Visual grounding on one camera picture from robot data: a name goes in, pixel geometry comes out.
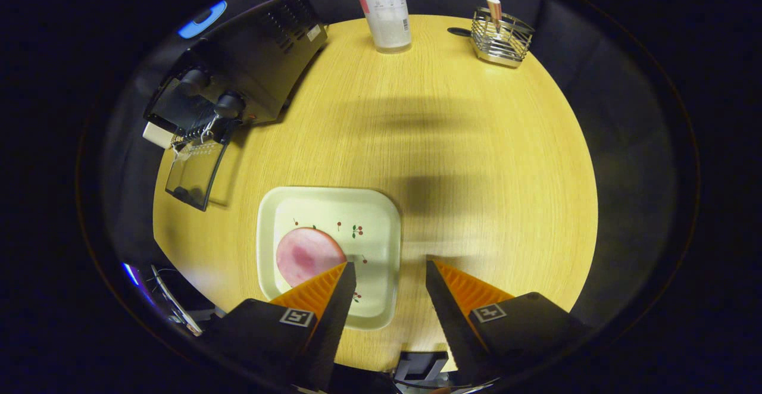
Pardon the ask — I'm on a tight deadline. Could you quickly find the pale curved frame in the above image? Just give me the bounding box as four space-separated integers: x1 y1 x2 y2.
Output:
150 263 204 337

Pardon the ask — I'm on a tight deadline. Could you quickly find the metal oven rack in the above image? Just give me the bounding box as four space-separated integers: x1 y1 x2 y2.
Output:
171 121 222 148

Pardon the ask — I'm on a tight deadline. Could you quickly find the pink ham slice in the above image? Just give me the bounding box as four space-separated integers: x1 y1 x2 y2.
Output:
276 227 347 288

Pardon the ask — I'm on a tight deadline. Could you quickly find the wooden-handled utensil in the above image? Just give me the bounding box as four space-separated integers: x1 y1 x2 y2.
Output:
485 0 504 32

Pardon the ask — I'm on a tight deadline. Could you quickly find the black and white object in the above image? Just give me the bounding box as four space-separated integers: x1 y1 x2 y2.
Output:
393 351 450 383

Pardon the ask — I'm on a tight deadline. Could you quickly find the black toaster oven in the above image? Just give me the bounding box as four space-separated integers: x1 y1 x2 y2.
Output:
143 0 329 212

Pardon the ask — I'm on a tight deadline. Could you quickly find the cream square plate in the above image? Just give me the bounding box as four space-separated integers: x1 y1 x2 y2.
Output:
256 186 401 331

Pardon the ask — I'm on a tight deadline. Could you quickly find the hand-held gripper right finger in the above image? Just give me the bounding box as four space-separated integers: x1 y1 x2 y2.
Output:
425 259 590 386

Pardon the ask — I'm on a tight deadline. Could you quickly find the clear plastic bottle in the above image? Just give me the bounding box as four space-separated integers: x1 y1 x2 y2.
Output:
357 0 413 54

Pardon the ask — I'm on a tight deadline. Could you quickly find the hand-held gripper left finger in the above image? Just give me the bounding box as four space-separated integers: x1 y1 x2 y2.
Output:
208 261 357 392

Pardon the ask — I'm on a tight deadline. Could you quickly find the metal wire basket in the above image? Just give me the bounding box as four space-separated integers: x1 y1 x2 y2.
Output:
470 6 535 68

